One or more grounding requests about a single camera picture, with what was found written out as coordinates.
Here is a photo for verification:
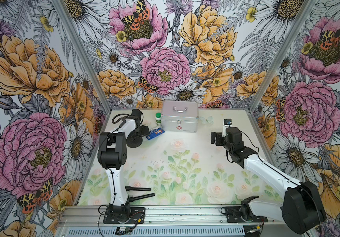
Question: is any black round stand base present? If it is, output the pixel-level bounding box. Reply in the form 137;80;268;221
126;134;143;148

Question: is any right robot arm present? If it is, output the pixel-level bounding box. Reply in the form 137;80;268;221
210;127;327;235

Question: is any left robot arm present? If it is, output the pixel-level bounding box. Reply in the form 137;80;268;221
97;109;149;223

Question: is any black stand pole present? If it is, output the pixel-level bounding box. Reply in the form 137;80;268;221
128;193;155;202

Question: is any blue snack packet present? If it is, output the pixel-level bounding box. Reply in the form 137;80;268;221
146;127;165;140

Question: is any green capped white bottle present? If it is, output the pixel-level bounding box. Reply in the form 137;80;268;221
155;113;162;124

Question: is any silver aluminium first aid case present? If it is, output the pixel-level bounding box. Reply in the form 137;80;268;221
161;100;199;133

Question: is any small circuit board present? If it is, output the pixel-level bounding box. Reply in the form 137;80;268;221
115;226;131;236

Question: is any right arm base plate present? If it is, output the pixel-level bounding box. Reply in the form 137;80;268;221
220;206;268;223

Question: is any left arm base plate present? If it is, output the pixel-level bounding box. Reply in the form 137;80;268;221
103;207;146;224

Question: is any aluminium front rail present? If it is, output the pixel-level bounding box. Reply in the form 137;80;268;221
58;205;311;227

